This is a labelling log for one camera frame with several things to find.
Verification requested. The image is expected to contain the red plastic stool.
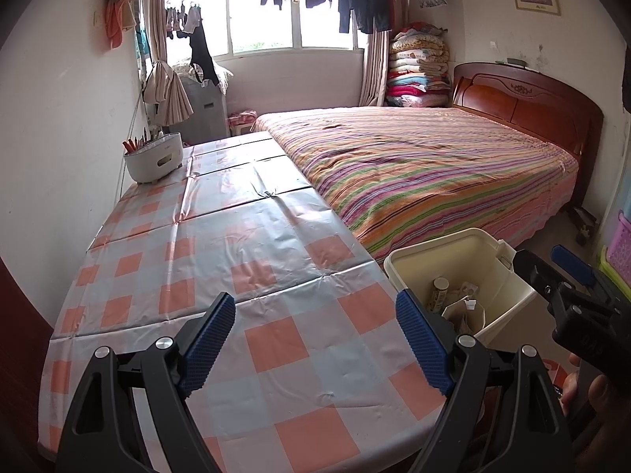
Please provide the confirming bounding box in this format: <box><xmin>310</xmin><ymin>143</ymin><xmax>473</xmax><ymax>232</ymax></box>
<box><xmin>542</xmin><ymin>359</ymin><xmax>565</xmax><ymax>390</ymax></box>

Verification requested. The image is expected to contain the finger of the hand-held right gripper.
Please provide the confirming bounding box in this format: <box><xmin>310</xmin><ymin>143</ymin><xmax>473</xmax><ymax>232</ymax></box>
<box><xmin>513</xmin><ymin>250</ymin><xmax>568</xmax><ymax>306</ymax></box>
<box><xmin>551</xmin><ymin>245</ymin><xmax>617</xmax><ymax>300</ymax></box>

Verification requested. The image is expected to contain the tied striped curtain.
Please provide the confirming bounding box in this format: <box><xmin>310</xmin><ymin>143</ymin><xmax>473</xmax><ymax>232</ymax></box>
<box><xmin>139</xmin><ymin>0</ymin><xmax>194</xmax><ymax>126</ymax></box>

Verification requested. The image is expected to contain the person's right hand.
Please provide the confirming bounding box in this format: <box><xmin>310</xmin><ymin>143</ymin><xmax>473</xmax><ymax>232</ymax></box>
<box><xmin>562</xmin><ymin>354</ymin><xmax>631</xmax><ymax>434</ymax></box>

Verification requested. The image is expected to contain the grey appliance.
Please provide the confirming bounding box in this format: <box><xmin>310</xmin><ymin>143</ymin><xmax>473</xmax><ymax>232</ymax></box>
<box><xmin>175</xmin><ymin>71</ymin><xmax>230</xmax><ymax>145</ymax></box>

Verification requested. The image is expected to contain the purple plastic basket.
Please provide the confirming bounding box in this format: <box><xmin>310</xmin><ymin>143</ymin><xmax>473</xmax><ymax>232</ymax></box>
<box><xmin>605</xmin><ymin>209</ymin><xmax>631</xmax><ymax>281</ymax></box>

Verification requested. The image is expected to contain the pink stool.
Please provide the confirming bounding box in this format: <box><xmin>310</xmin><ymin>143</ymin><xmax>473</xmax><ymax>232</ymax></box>
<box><xmin>228</xmin><ymin>110</ymin><xmax>258</xmax><ymax>138</ymax></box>

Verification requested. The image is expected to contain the checkered tablecloth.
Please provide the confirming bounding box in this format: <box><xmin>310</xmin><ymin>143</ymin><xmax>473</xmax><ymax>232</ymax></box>
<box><xmin>38</xmin><ymin>130</ymin><xmax>447</xmax><ymax>473</ymax></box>

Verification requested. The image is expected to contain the striped bed sheet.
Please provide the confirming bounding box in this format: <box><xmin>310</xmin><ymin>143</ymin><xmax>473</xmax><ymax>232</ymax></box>
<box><xmin>251</xmin><ymin>106</ymin><xmax>580</xmax><ymax>262</ymax></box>

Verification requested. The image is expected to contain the cluster of small hanging garments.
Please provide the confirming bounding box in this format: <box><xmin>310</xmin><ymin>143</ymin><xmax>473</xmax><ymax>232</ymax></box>
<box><xmin>165</xmin><ymin>2</ymin><xmax>204</xmax><ymax>40</ymax></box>

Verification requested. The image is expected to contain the wooden bed headboard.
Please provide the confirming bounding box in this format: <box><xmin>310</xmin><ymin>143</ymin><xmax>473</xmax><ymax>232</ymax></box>
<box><xmin>451</xmin><ymin>61</ymin><xmax>605</xmax><ymax>208</ymax></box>

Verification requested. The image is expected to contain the white paper bag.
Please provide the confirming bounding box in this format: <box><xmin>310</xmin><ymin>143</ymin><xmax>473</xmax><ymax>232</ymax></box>
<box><xmin>441</xmin><ymin>296</ymin><xmax>486</xmax><ymax>336</ymax></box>

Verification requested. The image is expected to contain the stack of folded quilts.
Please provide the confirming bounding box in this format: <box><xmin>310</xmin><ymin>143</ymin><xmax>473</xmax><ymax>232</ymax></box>
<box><xmin>386</xmin><ymin>22</ymin><xmax>452</xmax><ymax>108</ymax></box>

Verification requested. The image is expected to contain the white utensil holder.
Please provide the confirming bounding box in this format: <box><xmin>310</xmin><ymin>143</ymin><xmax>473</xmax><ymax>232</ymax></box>
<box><xmin>122</xmin><ymin>125</ymin><xmax>184</xmax><ymax>184</ymax></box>

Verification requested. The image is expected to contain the black hanging garment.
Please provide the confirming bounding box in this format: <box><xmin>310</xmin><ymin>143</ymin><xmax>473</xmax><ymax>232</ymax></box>
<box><xmin>190</xmin><ymin>20</ymin><xmax>220</xmax><ymax>87</ymax></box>

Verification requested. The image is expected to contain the cream plastic bin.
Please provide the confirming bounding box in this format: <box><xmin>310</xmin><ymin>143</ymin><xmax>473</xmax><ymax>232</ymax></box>
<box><xmin>383</xmin><ymin>227</ymin><xmax>537</xmax><ymax>350</ymax></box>

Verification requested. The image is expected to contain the straight striped curtain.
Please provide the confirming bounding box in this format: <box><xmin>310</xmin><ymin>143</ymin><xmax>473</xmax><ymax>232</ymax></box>
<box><xmin>359</xmin><ymin>30</ymin><xmax>392</xmax><ymax>108</ymax></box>

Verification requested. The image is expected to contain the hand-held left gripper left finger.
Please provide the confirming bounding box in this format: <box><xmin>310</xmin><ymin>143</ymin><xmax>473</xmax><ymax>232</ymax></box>
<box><xmin>55</xmin><ymin>292</ymin><xmax>236</xmax><ymax>473</ymax></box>

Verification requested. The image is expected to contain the window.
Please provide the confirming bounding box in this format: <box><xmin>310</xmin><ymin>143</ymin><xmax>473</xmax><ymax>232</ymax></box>
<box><xmin>162</xmin><ymin>0</ymin><xmax>368</xmax><ymax>56</ymax></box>

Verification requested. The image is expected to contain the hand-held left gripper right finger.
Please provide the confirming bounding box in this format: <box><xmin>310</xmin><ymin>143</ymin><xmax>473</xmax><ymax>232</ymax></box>
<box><xmin>395</xmin><ymin>290</ymin><xmax>575</xmax><ymax>473</ymax></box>

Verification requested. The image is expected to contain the beige cylindrical bottle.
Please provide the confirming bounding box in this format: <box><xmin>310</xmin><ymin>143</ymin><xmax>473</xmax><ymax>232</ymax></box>
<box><xmin>428</xmin><ymin>277</ymin><xmax>450</xmax><ymax>313</ymax></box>

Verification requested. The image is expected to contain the pink hanging cloth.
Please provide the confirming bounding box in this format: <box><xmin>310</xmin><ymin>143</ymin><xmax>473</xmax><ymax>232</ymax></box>
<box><xmin>103</xmin><ymin>0</ymin><xmax>138</xmax><ymax>50</ymax></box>

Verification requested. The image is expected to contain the green plastic basket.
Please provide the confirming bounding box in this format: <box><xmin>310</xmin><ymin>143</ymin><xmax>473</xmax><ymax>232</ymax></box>
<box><xmin>596</xmin><ymin>246</ymin><xmax>617</xmax><ymax>277</ymax></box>

